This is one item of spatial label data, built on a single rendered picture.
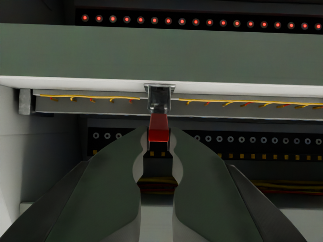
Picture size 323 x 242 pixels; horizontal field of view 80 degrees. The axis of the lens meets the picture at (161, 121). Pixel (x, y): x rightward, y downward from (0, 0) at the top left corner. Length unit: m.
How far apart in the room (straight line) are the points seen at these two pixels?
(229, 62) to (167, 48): 0.05
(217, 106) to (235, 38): 0.08
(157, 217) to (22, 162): 0.17
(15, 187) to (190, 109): 0.22
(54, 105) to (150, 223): 0.17
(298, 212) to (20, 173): 0.33
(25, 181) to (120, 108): 0.15
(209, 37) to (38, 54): 0.14
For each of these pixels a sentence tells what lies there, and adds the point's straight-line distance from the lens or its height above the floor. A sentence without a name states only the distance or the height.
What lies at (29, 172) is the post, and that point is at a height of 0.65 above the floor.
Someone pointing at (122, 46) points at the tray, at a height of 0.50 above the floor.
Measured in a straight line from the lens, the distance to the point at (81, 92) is 0.23.
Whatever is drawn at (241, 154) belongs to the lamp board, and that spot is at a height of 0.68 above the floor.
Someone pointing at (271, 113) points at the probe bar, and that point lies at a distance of 0.25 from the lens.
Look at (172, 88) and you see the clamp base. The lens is 0.18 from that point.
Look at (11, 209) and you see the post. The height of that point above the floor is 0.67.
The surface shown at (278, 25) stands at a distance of 0.37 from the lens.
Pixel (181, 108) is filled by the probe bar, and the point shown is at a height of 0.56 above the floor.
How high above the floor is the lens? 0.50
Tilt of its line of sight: 20 degrees up
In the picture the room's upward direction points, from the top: 178 degrees counter-clockwise
